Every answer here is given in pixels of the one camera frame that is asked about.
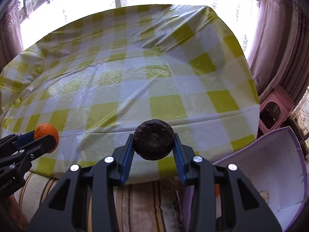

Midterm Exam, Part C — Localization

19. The pink plastic stool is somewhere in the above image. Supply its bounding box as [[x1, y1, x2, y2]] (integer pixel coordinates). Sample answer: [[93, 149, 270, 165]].
[[259, 85, 294, 134]]

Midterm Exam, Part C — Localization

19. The pink curtain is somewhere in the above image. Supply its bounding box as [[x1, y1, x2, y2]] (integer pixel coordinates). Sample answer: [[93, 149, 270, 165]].
[[248, 0, 308, 104], [0, 0, 24, 70]]

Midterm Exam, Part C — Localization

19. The purple white cardboard box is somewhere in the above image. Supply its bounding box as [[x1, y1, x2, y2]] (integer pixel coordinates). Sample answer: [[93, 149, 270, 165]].
[[185, 127, 307, 231]]

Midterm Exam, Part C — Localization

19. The yellow checkered plastic tablecloth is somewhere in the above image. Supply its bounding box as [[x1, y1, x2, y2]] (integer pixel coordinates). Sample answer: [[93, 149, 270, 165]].
[[1, 5, 259, 177]]

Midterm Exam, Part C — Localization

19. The pink curtain left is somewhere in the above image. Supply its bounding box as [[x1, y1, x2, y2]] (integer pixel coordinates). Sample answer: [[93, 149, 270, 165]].
[[0, 0, 24, 70]]

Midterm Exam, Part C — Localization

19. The small orange tangerine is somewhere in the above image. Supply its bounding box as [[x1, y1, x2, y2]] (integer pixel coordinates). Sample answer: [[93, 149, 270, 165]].
[[215, 184, 220, 197]]

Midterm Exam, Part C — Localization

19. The large orange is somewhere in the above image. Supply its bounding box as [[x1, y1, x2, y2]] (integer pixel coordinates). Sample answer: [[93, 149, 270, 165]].
[[34, 123, 59, 154]]

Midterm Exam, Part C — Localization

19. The dark mangosteen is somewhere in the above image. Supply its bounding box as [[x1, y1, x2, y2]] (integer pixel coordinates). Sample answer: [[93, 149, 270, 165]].
[[132, 119, 174, 161]]

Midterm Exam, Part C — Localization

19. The striped towel cushion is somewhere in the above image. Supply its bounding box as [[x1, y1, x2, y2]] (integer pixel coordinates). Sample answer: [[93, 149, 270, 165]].
[[1, 166, 192, 231]]

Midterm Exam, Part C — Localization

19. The pink curtain right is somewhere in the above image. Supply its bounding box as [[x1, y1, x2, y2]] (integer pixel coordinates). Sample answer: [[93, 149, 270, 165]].
[[248, 0, 308, 104]]

